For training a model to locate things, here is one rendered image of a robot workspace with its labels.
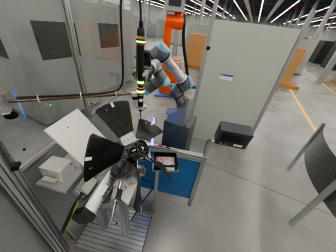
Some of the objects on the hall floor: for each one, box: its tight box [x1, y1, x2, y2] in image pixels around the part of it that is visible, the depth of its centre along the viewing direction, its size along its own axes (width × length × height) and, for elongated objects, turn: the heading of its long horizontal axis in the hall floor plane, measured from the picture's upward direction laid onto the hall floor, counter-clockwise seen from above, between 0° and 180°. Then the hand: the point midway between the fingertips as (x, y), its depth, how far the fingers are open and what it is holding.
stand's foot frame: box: [75, 206, 152, 252], centre depth 162 cm, size 62×46×8 cm
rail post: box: [188, 163, 205, 206], centre depth 176 cm, size 4×4×78 cm
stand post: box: [118, 201, 130, 236], centre depth 138 cm, size 4×9×91 cm, turn 160°
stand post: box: [94, 177, 110, 230], centre depth 134 cm, size 4×9×115 cm, turn 160°
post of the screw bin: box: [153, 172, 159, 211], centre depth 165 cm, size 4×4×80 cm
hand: (138, 73), depth 79 cm, fingers open, 4 cm apart
